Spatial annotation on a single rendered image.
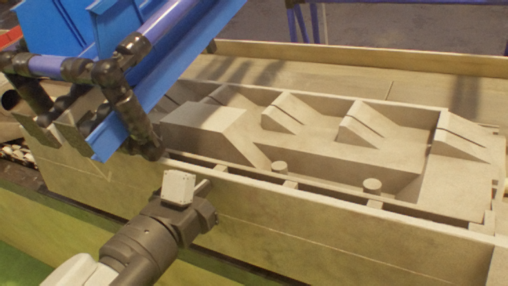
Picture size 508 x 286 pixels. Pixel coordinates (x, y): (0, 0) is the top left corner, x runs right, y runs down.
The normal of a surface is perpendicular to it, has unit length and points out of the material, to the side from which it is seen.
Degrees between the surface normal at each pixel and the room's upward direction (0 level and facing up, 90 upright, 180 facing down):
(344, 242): 80
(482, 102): 0
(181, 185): 50
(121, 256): 40
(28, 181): 0
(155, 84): 90
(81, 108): 90
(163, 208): 10
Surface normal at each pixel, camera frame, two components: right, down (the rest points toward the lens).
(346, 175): -0.47, 0.50
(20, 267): -0.18, -0.75
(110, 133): 0.88, 0.17
